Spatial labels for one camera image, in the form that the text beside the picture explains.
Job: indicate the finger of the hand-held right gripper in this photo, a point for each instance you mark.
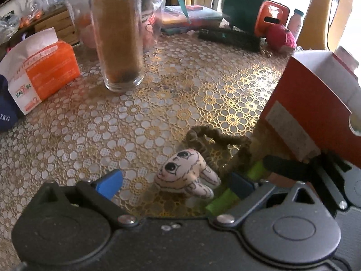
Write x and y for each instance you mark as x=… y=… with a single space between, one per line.
x=287 y=168

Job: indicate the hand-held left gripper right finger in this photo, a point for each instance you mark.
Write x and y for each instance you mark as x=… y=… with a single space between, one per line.
x=239 y=185

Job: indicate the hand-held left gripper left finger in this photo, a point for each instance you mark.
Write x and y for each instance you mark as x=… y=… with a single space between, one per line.
x=110 y=183

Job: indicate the green plastic item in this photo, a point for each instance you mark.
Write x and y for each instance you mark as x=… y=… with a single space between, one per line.
x=222 y=201

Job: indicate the orange cardboard box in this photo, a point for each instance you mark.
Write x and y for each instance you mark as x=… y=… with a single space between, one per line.
x=304 y=98

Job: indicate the gold floral lace table mat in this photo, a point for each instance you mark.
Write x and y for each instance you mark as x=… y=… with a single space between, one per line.
x=112 y=118

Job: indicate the blue dumbbell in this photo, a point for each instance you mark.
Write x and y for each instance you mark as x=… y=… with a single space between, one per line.
x=7 y=113

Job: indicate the red plush ball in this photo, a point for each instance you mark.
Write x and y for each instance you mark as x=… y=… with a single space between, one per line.
x=280 y=38

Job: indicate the orange tissue pack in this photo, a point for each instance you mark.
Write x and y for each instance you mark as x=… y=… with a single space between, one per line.
x=42 y=67

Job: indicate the pink drink bottle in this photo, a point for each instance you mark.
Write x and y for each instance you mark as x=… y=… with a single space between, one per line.
x=295 y=22

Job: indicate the tall glass of tea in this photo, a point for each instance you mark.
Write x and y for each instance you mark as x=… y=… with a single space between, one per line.
x=118 y=34

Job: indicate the pink round pot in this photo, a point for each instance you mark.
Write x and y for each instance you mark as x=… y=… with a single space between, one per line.
x=148 y=34

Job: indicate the yellow curtain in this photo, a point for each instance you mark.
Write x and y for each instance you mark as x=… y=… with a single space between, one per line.
x=313 y=14

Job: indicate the green and orange tissue holder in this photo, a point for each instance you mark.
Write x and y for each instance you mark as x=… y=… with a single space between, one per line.
x=245 y=11

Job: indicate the wooden sideboard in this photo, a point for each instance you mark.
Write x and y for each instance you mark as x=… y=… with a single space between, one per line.
x=56 y=25

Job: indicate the stack of colourful books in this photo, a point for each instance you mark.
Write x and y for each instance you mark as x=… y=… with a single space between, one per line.
x=197 y=17

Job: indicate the clear plastic bag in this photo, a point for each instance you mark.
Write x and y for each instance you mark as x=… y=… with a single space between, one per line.
x=152 y=2

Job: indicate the teal ribbon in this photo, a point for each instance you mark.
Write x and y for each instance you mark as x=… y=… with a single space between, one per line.
x=180 y=2

